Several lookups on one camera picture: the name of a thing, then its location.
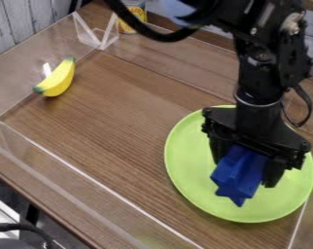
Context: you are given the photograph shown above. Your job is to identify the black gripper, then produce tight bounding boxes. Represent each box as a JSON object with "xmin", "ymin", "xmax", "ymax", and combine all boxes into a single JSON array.
[{"xmin": 201, "ymin": 106, "xmax": 312, "ymax": 188}]

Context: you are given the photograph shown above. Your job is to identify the blue star-shaped block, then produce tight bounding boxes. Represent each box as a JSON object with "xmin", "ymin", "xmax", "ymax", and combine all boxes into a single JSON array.
[{"xmin": 210, "ymin": 145, "xmax": 269, "ymax": 207}]

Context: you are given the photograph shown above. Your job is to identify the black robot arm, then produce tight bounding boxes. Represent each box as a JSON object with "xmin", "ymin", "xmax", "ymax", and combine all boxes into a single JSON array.
[{"xmin": 178, "ymin": 0, "xmax": 313, "ymax": 188}]

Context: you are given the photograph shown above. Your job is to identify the green round plate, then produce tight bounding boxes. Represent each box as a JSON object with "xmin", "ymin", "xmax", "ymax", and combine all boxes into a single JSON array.
[{"xmin": 165, "ymin": 110, "xmax": 313, "ymax": 224}]

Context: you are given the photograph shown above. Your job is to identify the yellow toy banana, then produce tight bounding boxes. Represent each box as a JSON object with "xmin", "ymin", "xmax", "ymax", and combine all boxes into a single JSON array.
[{"xmin": 32, "ymin": 56, "xmax": 76, "ymax": 97}]

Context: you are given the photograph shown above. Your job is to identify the yellow blue labelled can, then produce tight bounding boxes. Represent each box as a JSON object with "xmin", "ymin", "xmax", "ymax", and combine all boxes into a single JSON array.
[{"xmin": 114, "ymin": 0, "xmax": 147, "ymax": 34}]

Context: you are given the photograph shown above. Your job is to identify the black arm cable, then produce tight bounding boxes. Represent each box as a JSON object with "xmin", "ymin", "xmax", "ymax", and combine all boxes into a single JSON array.
[{"xmin": 104, "ymin": 0, "xmax": 313, "ymax": 128}]

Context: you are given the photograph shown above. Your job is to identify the clear acrylic front wall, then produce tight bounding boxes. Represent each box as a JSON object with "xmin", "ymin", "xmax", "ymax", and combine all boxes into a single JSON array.
[{"xmin": 0, "ymin": 120, "xmax": 202, "ymax": 249}]

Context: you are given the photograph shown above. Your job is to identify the clear acrylic corner bracket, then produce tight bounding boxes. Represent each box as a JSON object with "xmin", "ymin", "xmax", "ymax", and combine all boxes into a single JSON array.
[{"xmin": 72, "ymin": 12, "xmax": 119, "ymax": 51}]

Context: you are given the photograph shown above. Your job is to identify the black cable bottom left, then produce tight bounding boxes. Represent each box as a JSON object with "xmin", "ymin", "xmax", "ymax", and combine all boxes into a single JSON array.
[{"xmin": 0, "ymin": 222, "xmax": 56, "ymax": 249}]

